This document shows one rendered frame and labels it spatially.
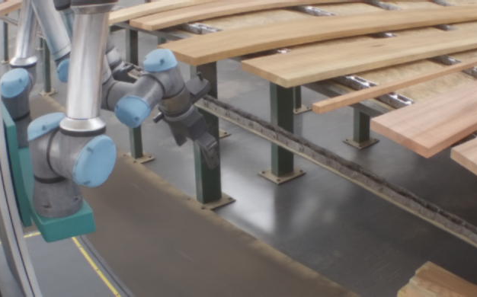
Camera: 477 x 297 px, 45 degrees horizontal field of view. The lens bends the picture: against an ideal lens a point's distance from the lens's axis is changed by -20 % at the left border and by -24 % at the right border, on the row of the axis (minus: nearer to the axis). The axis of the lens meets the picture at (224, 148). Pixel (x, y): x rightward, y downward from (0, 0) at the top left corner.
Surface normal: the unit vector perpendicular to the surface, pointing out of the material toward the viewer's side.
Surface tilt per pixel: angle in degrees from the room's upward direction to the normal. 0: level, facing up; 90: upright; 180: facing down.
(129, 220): 0
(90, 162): 97
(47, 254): 0
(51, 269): 0
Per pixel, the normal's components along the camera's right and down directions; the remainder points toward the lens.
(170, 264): -0.04, -0.91
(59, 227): 0.51, 0.33
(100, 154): 0.80, 0.33
